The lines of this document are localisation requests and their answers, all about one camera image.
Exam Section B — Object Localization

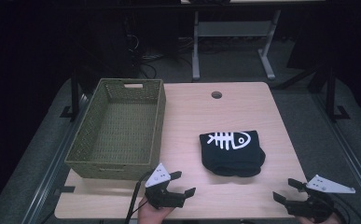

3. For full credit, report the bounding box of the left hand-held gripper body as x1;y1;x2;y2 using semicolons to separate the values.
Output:
144;162;187;210

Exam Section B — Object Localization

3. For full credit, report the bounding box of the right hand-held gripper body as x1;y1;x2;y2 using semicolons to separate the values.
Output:
285;174;356;224

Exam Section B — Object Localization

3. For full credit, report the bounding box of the black fishbone print garment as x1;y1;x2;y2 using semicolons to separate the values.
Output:
199;130;267;178

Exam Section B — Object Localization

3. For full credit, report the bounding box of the green woven basket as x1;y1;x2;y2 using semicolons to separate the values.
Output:
63;77;167;182

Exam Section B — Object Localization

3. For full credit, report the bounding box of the person's right hand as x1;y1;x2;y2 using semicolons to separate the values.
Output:
297;212;342;224

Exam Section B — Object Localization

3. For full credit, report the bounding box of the person's left hand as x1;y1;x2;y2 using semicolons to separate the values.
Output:
137;195;176;224

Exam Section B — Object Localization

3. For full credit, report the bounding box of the black table clamp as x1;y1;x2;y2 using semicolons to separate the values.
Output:
53;185;76;194

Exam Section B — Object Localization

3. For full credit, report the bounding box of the black metal stand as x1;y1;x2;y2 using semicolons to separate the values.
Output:
324;66;352;123
59;69;85;122

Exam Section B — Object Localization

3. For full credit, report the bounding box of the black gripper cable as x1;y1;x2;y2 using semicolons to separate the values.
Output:
124;170;155;224
332;193;357;224

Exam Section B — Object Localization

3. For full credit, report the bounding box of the aluminium rail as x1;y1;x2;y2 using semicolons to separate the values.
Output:
21;94;90;224
311;92;361;216

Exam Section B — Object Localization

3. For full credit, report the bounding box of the bundle of floor cables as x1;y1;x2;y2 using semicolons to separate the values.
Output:
124;33;195;80

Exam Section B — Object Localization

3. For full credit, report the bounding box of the grey metal desk frame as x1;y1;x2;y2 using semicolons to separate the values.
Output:
191;8;283;82

